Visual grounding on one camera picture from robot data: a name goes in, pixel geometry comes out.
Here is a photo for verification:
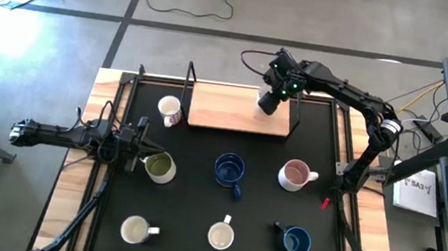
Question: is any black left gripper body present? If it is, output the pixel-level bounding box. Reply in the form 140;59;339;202
115;113;151;175

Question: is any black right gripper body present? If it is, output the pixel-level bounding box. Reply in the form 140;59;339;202
262;64;311;105

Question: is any white mug green interior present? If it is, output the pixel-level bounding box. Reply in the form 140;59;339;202
139;148;179;187

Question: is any red white lattice mug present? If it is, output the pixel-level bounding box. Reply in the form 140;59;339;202
154;94;184;130

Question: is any white mug pink interior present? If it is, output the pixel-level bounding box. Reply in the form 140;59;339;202
275;157;321;196

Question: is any glossy cobalt blue mug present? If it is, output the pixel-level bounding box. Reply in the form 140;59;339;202
209;150;248;203

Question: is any cream white mug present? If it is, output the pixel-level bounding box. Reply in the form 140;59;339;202
118;214;163;248

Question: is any white mug blue floral print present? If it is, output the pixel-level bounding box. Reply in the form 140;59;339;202
205;211;239;251

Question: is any black table mat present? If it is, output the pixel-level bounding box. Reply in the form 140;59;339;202
88;75;366;251

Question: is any navy blue mug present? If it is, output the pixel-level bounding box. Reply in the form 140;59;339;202
269;219;315;251

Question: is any black power strip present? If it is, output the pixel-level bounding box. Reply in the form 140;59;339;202
409;113;446;147

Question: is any white booklet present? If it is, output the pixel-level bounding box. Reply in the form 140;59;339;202
388;164;445;220

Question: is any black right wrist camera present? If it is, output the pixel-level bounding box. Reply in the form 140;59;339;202
267;48;298;77

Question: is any wooden shelf black metal frame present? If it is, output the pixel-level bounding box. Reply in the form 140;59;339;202
176;59;308;140

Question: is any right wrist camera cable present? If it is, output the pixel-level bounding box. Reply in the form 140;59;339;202
237;48;279;79

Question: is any silver bracket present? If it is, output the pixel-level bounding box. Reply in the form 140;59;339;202
333;159;349;179

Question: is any yellow cable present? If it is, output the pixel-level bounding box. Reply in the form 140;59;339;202
394;76;447;122

